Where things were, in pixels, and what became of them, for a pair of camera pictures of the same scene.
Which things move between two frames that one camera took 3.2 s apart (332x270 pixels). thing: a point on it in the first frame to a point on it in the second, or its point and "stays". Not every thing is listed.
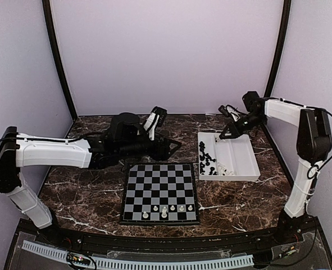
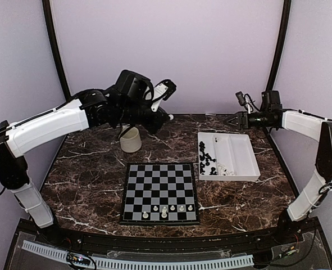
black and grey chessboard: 159,194 stays
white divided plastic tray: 226,159 stays
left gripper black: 164,154 to 154,127
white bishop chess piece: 145,215 stays
